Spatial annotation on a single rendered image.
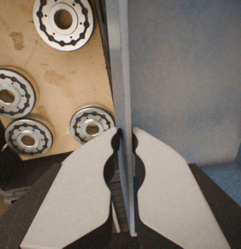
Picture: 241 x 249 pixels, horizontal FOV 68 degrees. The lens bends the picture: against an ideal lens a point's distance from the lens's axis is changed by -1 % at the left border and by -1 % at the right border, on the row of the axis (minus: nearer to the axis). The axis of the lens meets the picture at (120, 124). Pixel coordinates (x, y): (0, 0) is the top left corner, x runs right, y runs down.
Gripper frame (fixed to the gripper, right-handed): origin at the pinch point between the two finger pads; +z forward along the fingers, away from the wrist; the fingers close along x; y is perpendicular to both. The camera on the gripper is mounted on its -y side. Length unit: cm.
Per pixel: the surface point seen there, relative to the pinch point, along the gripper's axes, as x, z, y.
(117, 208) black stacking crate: -3, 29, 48
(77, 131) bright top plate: -11.0, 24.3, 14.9
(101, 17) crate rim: -3.2, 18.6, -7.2
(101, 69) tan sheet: -5.0, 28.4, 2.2
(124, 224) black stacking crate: -1, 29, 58
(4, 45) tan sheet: -22.9, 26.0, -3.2
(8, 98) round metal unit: -24.4, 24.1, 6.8
